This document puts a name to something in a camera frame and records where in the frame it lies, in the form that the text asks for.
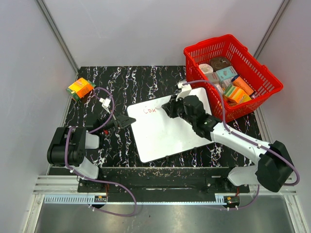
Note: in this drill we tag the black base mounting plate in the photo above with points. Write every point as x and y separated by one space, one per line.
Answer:
208 179

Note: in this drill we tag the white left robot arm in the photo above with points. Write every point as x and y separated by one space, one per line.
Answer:
69 151

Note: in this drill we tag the white toilet paper roll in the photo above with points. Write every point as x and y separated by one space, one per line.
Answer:
206 68

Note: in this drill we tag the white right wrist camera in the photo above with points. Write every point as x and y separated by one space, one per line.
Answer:
184 88

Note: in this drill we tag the orange green snack box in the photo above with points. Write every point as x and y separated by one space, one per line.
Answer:
80 88

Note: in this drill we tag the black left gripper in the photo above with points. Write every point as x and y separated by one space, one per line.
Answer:
125 120

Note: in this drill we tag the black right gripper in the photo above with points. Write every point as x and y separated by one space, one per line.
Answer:
170 107

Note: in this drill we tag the red plastic shopping basket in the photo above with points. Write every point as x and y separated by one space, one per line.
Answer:
258 76

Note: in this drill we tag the orange blue box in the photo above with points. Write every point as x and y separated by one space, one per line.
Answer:
241 83

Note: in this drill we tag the teal cardboard box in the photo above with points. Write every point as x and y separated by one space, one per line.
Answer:
226 73

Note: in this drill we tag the white whiteboard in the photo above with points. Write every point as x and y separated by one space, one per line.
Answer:
156 135

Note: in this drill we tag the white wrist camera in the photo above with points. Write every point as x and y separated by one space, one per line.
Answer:
105 103
184 88

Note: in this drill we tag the yellow green sponge pack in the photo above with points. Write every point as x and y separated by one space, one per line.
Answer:
236 95

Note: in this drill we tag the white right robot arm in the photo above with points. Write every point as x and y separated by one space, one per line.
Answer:
272 165

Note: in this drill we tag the brown round lid jar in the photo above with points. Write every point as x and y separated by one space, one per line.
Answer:
218 63

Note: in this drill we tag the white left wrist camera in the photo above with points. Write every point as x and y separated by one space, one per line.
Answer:
105 103

